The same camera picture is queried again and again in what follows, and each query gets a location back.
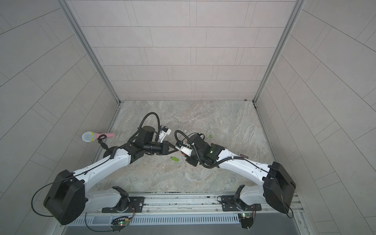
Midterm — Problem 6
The playing card box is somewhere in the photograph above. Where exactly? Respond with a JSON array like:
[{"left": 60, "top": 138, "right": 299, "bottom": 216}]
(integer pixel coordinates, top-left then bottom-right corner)
[{"left": 240, "top": 154, "right": 249, "bottom": 159}]

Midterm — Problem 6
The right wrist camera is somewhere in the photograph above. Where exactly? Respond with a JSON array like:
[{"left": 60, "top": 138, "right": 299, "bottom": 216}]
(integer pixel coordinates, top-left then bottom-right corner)
[{"left": 175, "top": 141, "right": 193, "bottom": 157}]

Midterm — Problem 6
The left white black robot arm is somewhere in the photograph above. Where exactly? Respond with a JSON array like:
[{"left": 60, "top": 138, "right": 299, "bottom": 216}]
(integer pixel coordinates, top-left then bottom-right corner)
[{"left": 43, "top": 124, "right": 177, "bottom": 225}]

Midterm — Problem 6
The left circuit board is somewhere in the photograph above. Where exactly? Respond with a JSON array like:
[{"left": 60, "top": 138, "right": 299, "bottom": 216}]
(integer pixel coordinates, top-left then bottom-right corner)
[{"left": 110, "top": 216, "right": 132, "bottom": 232}]

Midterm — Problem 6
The right circuit board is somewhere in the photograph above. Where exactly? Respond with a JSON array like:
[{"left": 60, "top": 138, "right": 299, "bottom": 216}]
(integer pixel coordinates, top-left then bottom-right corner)
[{"left": 238, "top": 213, "right": 255, "bottom": 230}]

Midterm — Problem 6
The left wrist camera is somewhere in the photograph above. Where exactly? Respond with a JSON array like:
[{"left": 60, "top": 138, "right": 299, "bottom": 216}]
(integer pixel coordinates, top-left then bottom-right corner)
[{"left": 159, "top": 126, "right": 171, "bottom": 139}]

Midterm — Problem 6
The circuit board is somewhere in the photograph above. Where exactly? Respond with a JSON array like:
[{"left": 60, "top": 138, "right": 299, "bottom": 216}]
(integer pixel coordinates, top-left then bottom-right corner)
[
  {"left": 238, "top": 213, "right": 255, "bottom": 230},
  {"left": 110, "top": 216, "right": 132, "bottom": 232}
]

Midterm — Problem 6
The aluminium rail frame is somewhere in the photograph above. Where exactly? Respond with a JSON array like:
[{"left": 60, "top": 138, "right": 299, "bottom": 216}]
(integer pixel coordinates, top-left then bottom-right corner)
[{"left": 58, "top": 190, "right": 305, "bottom": 216}]

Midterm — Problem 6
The white ventilation grille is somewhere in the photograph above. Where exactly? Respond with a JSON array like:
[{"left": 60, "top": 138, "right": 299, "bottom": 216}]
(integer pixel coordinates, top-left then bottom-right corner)
[{"left": 69, "top": 213, "right": 240, "bottom": 226}]

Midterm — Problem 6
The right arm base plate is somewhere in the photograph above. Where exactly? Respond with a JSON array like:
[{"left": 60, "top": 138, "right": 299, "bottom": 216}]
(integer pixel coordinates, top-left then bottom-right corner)
[{"left": 217, "top": 195, "right": 262, "bottom": 212}]

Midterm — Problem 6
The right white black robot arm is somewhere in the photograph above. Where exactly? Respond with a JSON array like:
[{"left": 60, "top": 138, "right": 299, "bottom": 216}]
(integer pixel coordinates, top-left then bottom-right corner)
[{"left": 174, "top": 130, "right": 296, "bottom": 215}]

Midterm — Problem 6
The pink yellow toy microphone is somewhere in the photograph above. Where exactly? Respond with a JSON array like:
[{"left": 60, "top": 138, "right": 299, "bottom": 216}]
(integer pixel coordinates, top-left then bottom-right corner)
[{"left": 82, "top": 131, "right": 115, "bottom": 143}]

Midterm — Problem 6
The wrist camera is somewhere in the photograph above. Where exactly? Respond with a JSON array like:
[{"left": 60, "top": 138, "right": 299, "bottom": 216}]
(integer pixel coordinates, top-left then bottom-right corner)
[
  {"left": 159, "top": 126, "right": 171, "bottom": 139},
  {"left": 175, "top": 141, "right": 193, "bottom": 157}
]

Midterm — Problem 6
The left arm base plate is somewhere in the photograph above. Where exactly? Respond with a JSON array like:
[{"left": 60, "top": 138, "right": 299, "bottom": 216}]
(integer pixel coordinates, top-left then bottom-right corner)
[{"left": 101, "top": 196, "right": 145, "bottom": 213}]

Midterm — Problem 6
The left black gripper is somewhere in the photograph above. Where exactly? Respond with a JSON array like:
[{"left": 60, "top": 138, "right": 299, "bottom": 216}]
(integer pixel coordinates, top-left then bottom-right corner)
[{"left": 143, "top": 141, "right": 179, "bottom": 155}]

